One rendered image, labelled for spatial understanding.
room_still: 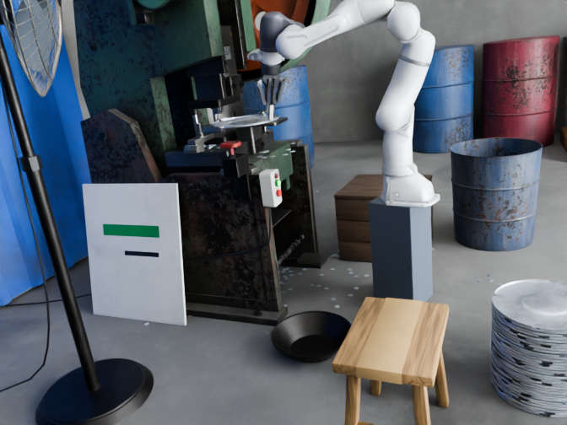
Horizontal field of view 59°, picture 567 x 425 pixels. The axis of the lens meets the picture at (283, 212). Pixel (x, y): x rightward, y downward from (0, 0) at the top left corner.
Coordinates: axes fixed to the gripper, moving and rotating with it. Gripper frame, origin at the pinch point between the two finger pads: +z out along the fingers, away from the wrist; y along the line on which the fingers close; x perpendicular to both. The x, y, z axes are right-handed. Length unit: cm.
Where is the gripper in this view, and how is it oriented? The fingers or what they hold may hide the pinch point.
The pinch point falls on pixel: (270, 111)
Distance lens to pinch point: 208.4
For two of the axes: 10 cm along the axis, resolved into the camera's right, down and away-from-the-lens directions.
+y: 9.1, -2.2, 3.5
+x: -4.2, -5.4, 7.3
